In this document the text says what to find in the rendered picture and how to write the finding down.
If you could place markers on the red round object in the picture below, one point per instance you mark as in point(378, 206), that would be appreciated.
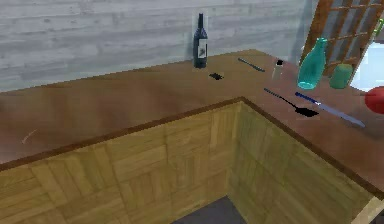
point(376, 99)

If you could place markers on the grey shaker with black cap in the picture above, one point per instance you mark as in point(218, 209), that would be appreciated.
point(277, 70)

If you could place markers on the dark blue wine bottle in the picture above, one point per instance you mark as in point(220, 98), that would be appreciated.
point(200, 46)

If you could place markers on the small black flat object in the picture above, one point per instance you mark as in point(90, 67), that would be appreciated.
point(216, 76)

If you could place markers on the green cup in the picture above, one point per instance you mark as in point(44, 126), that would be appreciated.
point(340, 76)

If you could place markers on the thin dark grey utensil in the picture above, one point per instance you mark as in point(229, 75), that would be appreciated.
point(251, 64)

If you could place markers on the wooden kitchen counter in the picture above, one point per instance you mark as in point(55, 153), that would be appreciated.
point(166, 140)

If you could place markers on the brown wooden lattice rack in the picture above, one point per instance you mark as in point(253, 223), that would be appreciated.
point(346, 30)

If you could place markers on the teal glass bottle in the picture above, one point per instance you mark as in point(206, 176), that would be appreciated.
point(312, 66)

